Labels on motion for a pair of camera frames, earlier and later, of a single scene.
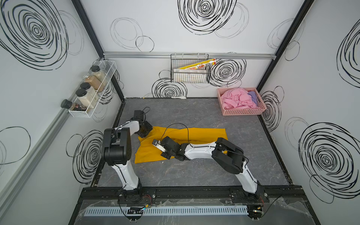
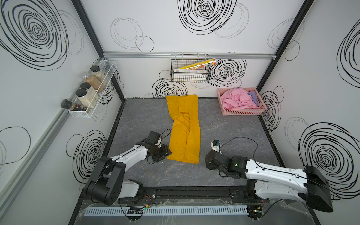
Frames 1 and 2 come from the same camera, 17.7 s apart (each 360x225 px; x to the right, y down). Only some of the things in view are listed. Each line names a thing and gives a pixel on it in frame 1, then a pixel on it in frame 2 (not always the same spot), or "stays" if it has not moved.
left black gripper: (149, 128) to (165, 152)
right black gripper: (165, 155) to (208, 166)
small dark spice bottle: (67, 104) stays
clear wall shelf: (86, 101) stays
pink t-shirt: (236, 97) stays
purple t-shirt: (252, 93) stays
